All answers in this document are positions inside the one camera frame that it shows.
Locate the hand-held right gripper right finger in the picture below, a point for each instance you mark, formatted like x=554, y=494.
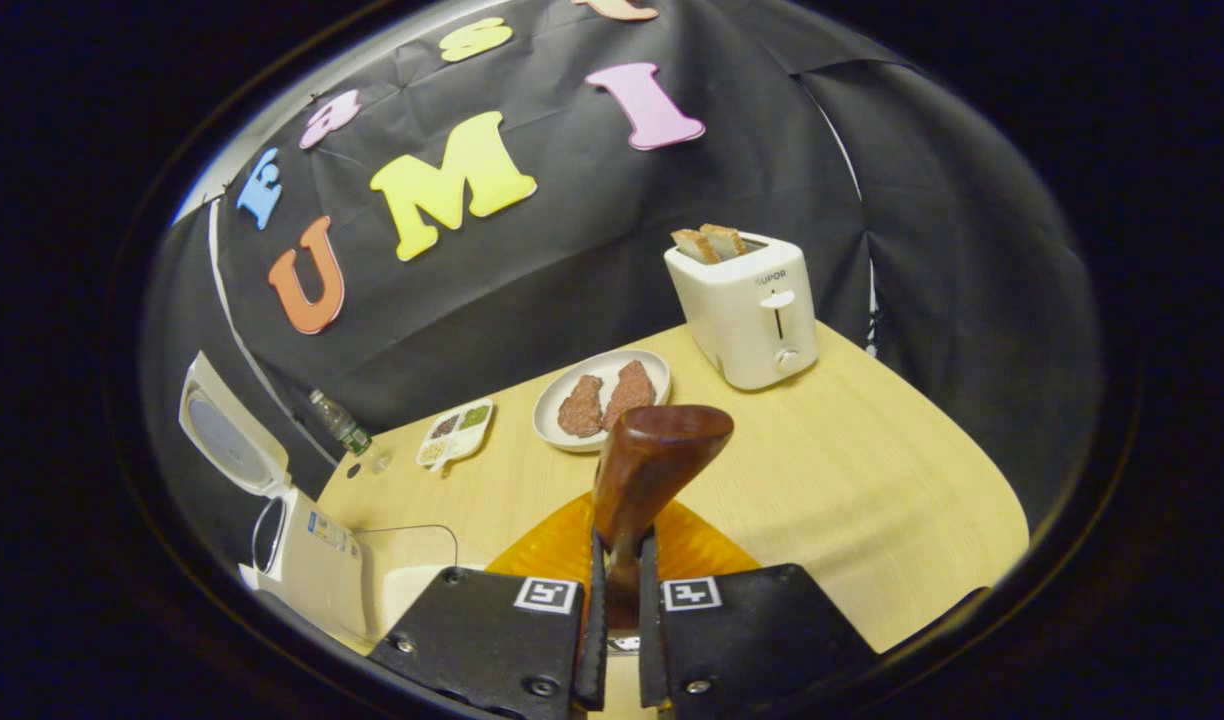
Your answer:
x=742, y=640

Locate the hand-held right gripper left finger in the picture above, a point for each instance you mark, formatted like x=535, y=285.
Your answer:
x=492, y=640

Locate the brown wooden spoon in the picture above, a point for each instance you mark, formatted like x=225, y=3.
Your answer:
x=652, y=460

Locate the white divided seasoning dish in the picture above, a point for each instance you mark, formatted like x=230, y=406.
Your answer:
x=457, y=432

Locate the white round plate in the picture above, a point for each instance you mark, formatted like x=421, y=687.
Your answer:
x=572, y=385

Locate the clear plastic water bottle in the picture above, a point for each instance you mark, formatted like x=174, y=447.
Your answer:
x=340, y=425

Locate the black backdrop cloth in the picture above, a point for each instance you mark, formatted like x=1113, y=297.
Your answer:
x=572, y=260

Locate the toast bread slice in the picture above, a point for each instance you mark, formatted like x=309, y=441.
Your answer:
x=694, y=246
x=727, y=240

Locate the white toaster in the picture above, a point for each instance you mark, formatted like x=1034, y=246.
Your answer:
x=747, y=320

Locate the white rice cooker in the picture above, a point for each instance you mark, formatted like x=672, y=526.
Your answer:
x=317, y=560

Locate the brown meat piece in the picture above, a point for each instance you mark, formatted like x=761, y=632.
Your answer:
x=580, y=407
x=630, y=392

